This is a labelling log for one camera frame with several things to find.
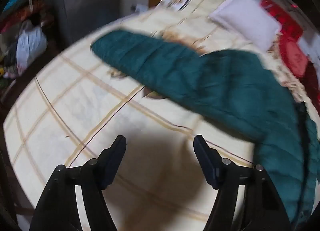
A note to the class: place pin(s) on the dark red cushion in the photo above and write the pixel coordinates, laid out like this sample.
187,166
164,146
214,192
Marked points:
313,80

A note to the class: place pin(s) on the floral checked bedspread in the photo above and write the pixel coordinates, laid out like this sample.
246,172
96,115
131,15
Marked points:
65,121

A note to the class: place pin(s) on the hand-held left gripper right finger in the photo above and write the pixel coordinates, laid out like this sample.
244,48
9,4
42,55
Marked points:
205,161

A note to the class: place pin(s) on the red heart-shaped cushion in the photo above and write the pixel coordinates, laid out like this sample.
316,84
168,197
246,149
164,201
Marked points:
287,35

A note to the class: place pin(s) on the grey wardrobe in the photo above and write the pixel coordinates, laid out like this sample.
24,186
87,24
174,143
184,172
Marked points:
87,3

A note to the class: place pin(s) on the white pillow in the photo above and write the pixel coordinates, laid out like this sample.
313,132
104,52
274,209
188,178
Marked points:
246,19

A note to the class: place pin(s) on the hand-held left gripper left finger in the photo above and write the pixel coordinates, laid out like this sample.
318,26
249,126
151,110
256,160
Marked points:
113,161

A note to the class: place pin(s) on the pile of colourful clothes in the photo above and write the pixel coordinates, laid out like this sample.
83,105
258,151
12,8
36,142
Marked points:
15,0

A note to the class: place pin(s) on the green puffer jacket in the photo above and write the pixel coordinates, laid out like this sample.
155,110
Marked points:
225,83

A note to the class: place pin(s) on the white plastic bag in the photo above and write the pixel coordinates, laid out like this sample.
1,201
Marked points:
30,43

